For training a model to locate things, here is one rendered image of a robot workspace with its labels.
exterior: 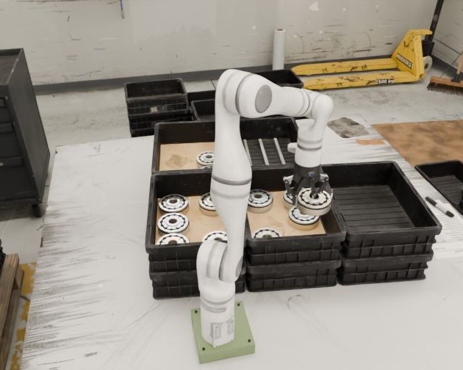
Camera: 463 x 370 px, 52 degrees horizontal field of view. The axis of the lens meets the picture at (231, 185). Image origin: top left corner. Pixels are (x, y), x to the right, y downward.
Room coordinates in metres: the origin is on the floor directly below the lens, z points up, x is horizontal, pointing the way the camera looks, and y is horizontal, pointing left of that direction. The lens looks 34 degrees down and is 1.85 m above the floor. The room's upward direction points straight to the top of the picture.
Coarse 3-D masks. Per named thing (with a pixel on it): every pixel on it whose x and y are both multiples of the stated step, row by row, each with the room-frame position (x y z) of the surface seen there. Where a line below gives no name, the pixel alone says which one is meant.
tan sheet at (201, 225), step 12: (192, 204) 1.36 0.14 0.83; (192, 216) 1.30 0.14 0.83; (204, 216) 1.30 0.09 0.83; (216, 216) 1.30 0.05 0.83; (156, 228) 1.23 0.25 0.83; (192, 228) 1.23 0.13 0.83; (204, 228) 1.23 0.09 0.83; (216, 228) 1.23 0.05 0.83; (156, 240) 1.17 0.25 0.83; (192, 240) 1.17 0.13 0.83
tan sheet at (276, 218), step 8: (272, 192) 1.43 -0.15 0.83; (280, 192) 1.43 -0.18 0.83; (280, 200) 1.38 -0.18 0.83; (272, 208) 1.34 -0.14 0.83; (280, 208) 1.34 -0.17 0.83; (288, 208) 1.34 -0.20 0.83; (248, 216) 1.29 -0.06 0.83; (256, 216) 1.29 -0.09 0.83; (264, 216) 1.29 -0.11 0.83; (272, 216) 1.29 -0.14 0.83; (280, 216) 1.29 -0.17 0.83; (256, 224) 1.25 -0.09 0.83; (264, 224) 1.25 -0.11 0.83; (272, 224) 1.25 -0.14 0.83; (280, 224) 1.25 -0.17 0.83; (288, 224) 1.25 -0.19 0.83; (320, 224) 1.25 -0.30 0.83; (280, 232) 1.21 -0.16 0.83; (288, 232) 1.21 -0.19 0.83; (296, 232) 1.21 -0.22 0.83; (304, 232) 1.21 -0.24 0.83; (312, 232) 1.21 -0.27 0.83; (320, 232) 1.21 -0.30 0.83
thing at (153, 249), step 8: (152, 176) 1.40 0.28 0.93; (152, 184) 1.37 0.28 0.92; (152, 192) 1.30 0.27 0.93; (152, 200) 1.25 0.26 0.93; (152, 208) 1.21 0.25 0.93; (224, 240) 1.05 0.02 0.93; (152, 248) 1.02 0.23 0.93; (160, 248) 1.02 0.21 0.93; (168, 248) 1.03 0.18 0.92; (176, 248) 1.03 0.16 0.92; (184, 248) 1.03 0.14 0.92; (192, 248) 1.03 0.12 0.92
